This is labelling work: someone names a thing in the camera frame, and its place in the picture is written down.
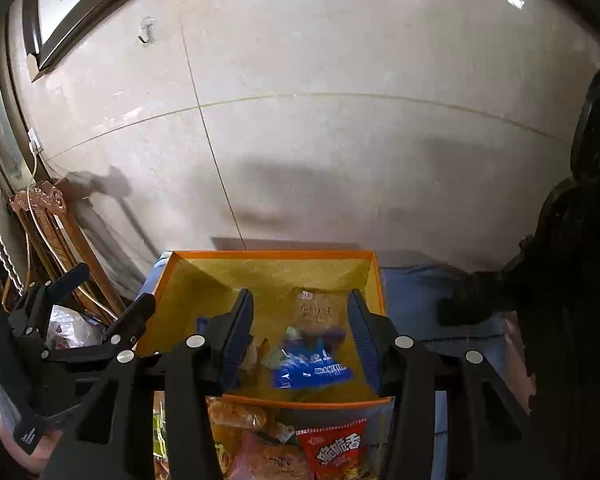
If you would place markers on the pink snack packet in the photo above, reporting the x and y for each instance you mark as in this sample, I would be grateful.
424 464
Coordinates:
267 457

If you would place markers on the orange cardboard box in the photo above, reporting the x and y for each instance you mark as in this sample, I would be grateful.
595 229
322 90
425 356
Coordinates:
205 280

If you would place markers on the yellow chips packet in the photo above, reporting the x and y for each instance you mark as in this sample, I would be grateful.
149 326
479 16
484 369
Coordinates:
235 415

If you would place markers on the dark carved wooden chair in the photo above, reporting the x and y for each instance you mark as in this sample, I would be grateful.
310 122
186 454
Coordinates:
580 260

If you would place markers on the dark framed wall picture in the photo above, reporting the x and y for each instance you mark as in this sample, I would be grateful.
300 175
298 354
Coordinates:
52 5

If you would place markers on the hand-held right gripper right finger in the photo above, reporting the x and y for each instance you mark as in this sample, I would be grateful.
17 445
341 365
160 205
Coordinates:
364 345

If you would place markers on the white plastic bag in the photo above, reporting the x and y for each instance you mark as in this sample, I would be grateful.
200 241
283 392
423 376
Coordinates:
70 327

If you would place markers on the blue snack packet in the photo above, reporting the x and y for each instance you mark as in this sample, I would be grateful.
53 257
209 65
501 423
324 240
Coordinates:
305 367

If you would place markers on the framed colourful painting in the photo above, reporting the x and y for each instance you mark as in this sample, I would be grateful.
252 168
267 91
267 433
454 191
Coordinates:
0 125

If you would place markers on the carved brown wooden chair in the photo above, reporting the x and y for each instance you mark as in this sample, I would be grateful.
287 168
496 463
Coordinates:
50 195

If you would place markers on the red snack packet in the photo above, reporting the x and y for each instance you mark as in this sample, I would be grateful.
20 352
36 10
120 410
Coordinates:
330 452

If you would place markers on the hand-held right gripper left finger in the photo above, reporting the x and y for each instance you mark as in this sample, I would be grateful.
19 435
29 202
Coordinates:
239 340

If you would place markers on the light blue tablecloth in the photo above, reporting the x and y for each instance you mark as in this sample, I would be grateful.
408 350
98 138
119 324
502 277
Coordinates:
415 300

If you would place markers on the wall hook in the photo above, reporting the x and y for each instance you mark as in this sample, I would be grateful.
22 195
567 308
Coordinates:
146 30

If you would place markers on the white wall socket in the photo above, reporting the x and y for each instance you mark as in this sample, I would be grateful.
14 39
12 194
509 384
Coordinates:
36 141

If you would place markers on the person's left hand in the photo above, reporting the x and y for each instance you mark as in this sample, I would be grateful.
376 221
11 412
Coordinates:
47 442

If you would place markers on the clear bread packet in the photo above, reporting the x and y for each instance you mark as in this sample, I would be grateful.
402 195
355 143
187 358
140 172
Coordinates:
315 312

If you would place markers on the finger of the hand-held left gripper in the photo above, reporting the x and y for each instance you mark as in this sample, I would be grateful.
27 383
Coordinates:
132 317
67 282

